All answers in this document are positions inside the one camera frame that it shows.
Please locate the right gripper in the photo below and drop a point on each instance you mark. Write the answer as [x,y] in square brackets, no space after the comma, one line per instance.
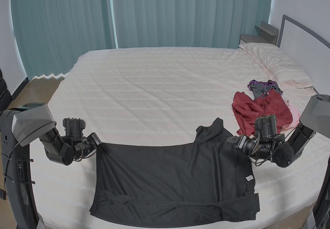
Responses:
[247,145]

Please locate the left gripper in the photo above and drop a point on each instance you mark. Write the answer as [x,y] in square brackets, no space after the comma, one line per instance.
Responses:
[87,148]

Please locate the black T-shirt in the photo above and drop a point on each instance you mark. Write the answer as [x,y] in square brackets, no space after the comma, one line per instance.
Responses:
[167,176]

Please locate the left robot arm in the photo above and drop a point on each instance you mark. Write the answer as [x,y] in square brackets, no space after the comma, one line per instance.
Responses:
[28,122]

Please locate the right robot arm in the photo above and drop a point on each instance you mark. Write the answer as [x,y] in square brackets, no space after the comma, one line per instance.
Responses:
[314,112]

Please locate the dark red shirt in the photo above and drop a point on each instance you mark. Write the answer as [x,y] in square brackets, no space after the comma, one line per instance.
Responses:
[257,109]

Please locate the grey garment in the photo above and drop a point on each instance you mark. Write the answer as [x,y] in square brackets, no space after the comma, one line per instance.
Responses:
[260,91]

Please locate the pink garment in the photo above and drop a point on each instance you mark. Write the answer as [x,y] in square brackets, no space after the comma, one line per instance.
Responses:
[292,112]

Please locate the purple garment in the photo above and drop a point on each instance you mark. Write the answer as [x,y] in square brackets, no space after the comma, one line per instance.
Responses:
[254,84]

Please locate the cream pillow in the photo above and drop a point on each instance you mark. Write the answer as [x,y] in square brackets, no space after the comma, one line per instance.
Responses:
[278,65]

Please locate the bed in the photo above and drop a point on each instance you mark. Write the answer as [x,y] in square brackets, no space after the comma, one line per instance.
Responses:
[154,88]

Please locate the black padded couch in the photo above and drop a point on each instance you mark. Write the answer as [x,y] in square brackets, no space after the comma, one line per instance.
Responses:
[4,93]

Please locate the grey bedside table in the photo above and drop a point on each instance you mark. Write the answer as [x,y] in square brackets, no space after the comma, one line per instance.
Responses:
[257,38]

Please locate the blue-green curtain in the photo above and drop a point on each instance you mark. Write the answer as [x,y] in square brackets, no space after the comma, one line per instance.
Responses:
[64,21]
[190,6]

